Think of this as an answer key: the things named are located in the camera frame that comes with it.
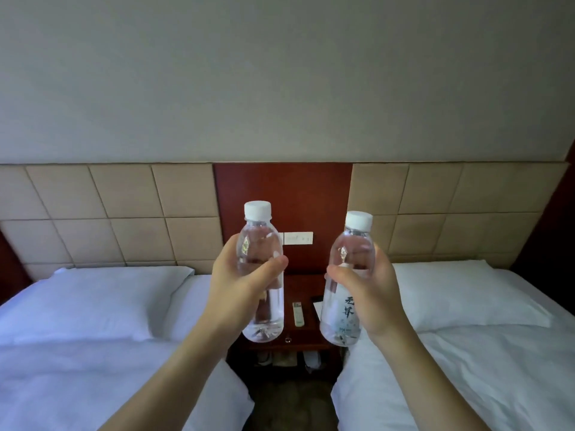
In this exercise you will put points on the person's right hand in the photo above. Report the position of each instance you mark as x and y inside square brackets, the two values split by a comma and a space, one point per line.
[375, 296]

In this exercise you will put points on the person's left hand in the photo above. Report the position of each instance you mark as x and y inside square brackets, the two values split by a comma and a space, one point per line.
[233, 291]

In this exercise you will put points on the person's left thumb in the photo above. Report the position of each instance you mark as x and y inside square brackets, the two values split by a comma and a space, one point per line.
[269, 270]

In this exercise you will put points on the person's right thumb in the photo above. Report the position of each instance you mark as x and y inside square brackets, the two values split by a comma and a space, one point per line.
[343, 274]

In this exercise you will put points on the clear water bottle plain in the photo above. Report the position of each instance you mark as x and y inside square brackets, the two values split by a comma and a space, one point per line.
[262, 273]

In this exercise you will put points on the clear water bottle printed label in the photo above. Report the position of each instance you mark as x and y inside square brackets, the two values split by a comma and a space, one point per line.
[346, 287]

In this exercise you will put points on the person's right forearm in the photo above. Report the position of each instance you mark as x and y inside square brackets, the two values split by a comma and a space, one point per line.
[426, 381]

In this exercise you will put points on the person's left forearm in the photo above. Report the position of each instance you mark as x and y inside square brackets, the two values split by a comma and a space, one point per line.
[179, 377]

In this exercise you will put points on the red-brown wooden nightstand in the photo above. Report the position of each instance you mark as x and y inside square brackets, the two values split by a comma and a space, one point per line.
[301, 287]

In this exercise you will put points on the white remote control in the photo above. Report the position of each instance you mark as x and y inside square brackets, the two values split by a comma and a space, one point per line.
[298, 314]

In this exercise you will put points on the white slippers on shelf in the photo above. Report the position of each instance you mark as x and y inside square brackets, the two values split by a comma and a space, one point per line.
[287, 358]

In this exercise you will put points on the white pillow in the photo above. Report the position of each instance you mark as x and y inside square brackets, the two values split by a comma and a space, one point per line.
[462, 294]
[85, 302]

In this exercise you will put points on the beige padded headboard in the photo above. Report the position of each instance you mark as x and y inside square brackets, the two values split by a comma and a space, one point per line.
[453, 210]
[108, 215]

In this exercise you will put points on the bed with white duvet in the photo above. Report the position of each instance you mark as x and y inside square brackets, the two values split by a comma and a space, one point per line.
[494, 377]
[67, 381]

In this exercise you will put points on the white wall switch panel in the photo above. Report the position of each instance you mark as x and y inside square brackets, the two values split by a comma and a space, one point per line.
[297, 238]

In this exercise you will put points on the red-brown wooden wall panel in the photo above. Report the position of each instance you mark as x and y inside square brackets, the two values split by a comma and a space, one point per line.
[296, 192]

